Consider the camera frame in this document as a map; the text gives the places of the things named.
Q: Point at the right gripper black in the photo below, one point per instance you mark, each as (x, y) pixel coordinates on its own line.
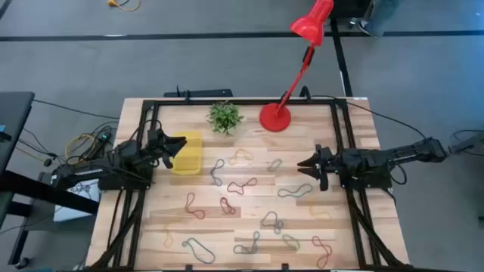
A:
(329, 166)

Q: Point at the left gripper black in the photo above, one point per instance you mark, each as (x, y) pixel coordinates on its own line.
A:
(164, 153)

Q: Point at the teal rubber band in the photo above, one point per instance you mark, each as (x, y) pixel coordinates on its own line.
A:
(280, 193)
(184, 243)
(255, 242)

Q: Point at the grey-green rubber band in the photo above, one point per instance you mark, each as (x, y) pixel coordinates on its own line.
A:
(270, 168)

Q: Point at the yellow rubber band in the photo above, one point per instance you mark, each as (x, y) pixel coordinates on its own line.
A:
(319, 215)
(168, 242)

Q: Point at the blue-grey rubber band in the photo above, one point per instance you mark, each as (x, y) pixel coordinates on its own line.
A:
(216, 180)

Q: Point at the orange rubber band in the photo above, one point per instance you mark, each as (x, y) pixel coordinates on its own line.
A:
(231, 161)

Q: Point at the grey rubber band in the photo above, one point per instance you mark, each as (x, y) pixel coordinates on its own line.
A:
(278, 225)

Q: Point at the dark red rubber band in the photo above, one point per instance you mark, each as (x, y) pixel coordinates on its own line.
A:
(244, 184)
(227, 207)

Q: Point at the green rubber band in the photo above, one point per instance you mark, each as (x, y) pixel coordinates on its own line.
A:
(296, 247)

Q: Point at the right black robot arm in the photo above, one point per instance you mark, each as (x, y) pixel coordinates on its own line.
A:
(416, 151)

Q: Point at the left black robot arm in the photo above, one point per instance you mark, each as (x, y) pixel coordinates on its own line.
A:
(113, 162)

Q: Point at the yellow translucent plastic bin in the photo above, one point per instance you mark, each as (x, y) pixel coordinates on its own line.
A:
(191, 158)

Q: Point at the green potted plant white pot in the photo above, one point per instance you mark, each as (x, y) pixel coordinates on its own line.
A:
(225, 118)

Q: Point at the black flat box with antennas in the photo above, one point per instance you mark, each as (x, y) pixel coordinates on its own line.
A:
(204, 93)

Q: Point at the red desk lamp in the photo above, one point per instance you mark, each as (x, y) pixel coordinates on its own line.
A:
(275, 119)

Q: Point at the black hub with green light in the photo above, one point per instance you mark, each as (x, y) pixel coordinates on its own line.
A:
(104, 136)

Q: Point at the white printed paper sheet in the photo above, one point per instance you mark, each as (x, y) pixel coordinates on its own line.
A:
(89, 189)

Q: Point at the grey flat panel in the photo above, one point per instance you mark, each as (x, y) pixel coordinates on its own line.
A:
(49, 223)

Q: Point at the person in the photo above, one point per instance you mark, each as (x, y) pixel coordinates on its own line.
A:
(378, 19)

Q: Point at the black desk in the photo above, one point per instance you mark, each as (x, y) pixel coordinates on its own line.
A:
(15, 121)

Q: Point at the black furniture base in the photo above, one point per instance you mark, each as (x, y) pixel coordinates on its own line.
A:
(351, 7)

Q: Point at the blue clamp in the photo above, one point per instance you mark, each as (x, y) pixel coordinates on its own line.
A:
(2, 130)

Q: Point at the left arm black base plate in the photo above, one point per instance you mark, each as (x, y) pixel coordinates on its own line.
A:
(125, 185)

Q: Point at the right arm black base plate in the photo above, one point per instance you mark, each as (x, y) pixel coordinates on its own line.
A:
(378, 183)

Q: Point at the black frame clamp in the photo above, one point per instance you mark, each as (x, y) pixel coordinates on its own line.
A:
(304, 92)

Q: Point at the black metal table frame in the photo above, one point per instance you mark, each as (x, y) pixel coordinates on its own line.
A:
(246, 102)

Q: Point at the black frame bracket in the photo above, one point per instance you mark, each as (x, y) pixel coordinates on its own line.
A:
(285, 267)
(189, 268)

